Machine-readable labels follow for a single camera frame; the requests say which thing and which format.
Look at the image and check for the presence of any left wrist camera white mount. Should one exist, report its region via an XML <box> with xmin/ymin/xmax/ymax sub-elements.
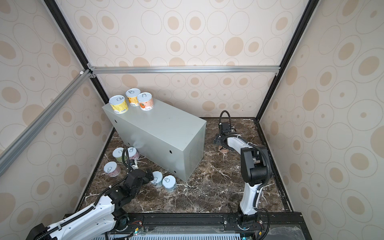
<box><xmin>129</xmin><ymin>159</ymin><xmax>139</xmax><ymax>170</ymax></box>

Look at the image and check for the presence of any black right corner post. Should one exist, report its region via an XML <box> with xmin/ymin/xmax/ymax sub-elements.
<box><xmin>255</xmin><ymin>0</ymin><xmax>320</xmax><ymax>123</ymax></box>

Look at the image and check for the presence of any grey metal cabinet box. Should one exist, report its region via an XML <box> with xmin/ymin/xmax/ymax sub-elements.
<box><xmin>103</xmin><ymin>100</ymin><xmax>207</xmax><ymax>182</ymax></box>

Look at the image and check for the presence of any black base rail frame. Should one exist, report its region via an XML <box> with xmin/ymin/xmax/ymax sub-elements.
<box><xmin>53</xmin><ymin>211</ymin><xmax>313</xmax><ymax>240</ymax></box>

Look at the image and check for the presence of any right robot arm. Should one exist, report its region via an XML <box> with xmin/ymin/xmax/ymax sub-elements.
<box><xmin>214</xmin><ymin>110</ymin><xmax>273</xmax><ymax>230</ymax></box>

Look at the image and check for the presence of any pink can behind cabinet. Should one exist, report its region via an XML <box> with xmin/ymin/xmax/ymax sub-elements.
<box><xmin>127</xmin><ymin>147</ymin><xmax>140</xmax><ymax>160</ymax></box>

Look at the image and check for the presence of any horizontal aluminium back rail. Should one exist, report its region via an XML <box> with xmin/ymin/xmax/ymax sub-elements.
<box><xmin>91</xmin><ymin>66</ymin><xmax>280</xmax><ymax>74</ymax></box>

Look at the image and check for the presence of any blue label can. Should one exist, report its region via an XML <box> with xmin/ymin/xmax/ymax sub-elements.
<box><xmin>162</xmin><ymin>175</ymin><xmax>177</xmax><ymax>192</ymax></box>
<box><xmin>151</xmin><ymin>171</ymin><xmax>163</xmax><ymax>188</ymax></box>

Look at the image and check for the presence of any small yellow label can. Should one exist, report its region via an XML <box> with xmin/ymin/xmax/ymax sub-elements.
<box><xmin>126</xmin><ymin>88</ymin><xmax>141</xmax><ymax>107</ymax></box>

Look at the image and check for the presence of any green can behind cabinet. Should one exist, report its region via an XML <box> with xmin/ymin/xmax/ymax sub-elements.
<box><xmin>113</xmin><ymin>147</ymin><xmax>124</xmax><ymax>163</ymax></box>

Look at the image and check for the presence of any tall yellow label can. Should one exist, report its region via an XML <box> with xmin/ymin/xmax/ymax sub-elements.
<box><xmin>109</xmin><ymin>95</ymin><xmax>129</xmax><ymax>114</ymax></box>

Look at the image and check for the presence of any black corner post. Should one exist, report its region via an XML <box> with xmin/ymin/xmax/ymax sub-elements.
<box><xmin>43</xmin><ymin>0</ymin><xmax>109</xmax><ymax>104</ymax></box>
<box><xmin>255</xmin><ymin>0</ymin><xmax>320</xmax><ymax>123</ymax></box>

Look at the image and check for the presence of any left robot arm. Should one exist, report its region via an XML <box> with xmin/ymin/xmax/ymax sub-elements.
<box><xmin>27</xmin><ymin>148</ymin><xmax>154</xmax><ymax>240</ymax></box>

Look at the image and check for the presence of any aluminium left side rail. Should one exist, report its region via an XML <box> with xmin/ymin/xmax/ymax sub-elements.
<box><xmin>1</xmin><ymin>70</ymin><xmax>91</xmax><ymax>175</ymax></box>

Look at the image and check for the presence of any black left corner post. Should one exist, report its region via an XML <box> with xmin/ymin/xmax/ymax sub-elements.
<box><xmin>43</xmin><ymin>0</ymin><xmax>109</xmax><ymax>104</ymax></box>

